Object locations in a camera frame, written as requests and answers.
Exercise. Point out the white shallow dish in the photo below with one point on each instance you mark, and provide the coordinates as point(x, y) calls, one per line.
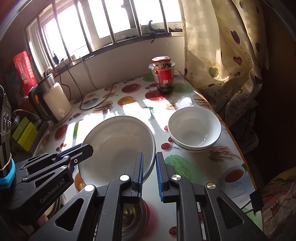
point(116, 142)

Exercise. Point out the black binder clip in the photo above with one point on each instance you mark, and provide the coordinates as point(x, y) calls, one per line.
point(256, 201)

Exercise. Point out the black white patterned tray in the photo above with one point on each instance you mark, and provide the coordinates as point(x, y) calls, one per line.
point(37, 139)

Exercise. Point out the clear plastic tub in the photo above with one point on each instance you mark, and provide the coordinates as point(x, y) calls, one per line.
point(151, 67)

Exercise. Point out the grey oval device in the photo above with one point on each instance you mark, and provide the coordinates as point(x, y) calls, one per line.
point(15, 122)

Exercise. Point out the dark green box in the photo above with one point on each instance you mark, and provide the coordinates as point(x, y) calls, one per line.
point(20, 129)

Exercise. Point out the stainless steel bowl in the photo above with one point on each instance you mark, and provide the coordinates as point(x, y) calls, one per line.
point(134, 219)

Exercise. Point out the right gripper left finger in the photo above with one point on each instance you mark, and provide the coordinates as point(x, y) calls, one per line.
point(112, 197)

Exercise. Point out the red chili sauce jar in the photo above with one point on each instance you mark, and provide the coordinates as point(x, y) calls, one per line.
point(164, 77)

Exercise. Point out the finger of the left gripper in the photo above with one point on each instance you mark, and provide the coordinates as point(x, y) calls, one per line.
point(67, 151)
point(76, 154)

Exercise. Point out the heart patterned curtain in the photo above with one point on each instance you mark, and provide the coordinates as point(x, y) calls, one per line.
point(225, 51)

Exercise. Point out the white bowl with blue stripe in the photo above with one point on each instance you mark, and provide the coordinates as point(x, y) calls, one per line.
point(194, 122)

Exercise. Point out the lime yellow box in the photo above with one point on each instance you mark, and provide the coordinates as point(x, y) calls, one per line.
point(27, 137)

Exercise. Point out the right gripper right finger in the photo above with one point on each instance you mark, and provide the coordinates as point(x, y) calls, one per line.
point(174, 188)

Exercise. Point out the window metal bars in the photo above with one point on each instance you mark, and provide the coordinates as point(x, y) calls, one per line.
point(65, 31)

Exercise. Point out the red paper package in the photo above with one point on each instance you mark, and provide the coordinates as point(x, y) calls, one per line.
point(25, 71)

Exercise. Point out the white electric kettle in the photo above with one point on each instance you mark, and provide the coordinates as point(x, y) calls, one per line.
point(49, 101)

